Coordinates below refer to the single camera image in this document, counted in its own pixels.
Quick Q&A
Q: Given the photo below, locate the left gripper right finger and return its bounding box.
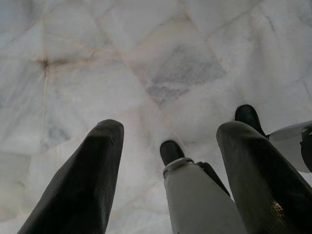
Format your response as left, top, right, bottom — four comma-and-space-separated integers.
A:
216, 121, 312, 234

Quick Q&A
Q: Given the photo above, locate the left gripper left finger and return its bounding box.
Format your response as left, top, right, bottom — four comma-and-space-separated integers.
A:
18, 118, 124, 234

